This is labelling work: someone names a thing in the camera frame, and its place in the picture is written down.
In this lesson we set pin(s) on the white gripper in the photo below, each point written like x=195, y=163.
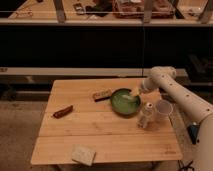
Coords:
x=146, y=86

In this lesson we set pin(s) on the green ceramic bowl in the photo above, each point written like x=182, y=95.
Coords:
x=122, y=104

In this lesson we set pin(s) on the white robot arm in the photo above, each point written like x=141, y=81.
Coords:
x=198, y=109

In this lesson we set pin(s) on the white plastic cup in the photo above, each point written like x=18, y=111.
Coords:
x=163, y=109

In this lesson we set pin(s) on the wooden brush block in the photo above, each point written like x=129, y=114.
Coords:
x=103, y=95

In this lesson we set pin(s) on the wooden table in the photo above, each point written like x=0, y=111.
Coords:
x=96, y=126

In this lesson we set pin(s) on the black power adapter box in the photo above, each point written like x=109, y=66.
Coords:
x=193, y=130

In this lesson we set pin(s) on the brown sausage toy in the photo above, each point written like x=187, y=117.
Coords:
x=63, y=112

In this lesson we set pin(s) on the beige sponge block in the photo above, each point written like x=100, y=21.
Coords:
x=83, y=155

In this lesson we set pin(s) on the red basket on shelf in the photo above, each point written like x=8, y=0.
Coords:
x=136, y=8

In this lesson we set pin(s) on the dark object on shelf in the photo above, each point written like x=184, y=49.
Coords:
x=101, y=9

